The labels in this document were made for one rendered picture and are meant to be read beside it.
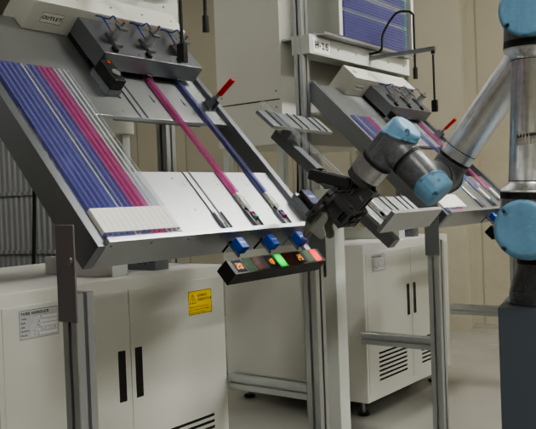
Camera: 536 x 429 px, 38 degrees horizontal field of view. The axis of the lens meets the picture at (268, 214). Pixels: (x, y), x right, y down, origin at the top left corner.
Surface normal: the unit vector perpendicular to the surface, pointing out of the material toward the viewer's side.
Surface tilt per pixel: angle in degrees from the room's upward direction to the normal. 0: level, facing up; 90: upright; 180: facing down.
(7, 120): 90
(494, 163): 90
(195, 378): 90
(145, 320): 90
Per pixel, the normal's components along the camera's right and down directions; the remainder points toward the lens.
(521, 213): -0.51, 0.17
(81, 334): 0.79, -0.02
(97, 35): 0.56, -0.69
